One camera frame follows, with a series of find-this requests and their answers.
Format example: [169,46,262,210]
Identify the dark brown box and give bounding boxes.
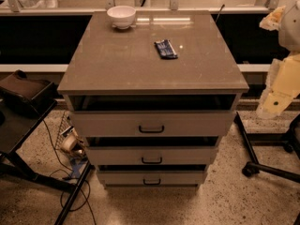
[0,70,55,117]

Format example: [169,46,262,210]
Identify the black floor cable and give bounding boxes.
[41,119,98,225]

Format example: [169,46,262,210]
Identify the black side table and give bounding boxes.
[0,97,95,225]

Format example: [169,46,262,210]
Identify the grey drawer cabinet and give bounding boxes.
[58,11,248,173]

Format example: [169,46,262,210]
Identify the grey drawer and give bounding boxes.
[97,172,207,186]
[86,147,218,165]
[69,112,235,138]

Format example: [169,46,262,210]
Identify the black chair base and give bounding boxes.
[233,112,300,225]

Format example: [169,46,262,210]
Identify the white ceramic bowl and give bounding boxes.
[107,6,136,29]

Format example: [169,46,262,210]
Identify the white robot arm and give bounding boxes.
[256,0,300,119]

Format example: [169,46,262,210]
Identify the blue snack packet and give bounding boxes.
[154,39,178,59]

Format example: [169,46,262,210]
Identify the tape roll clutter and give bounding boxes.
[55,111,86,159]

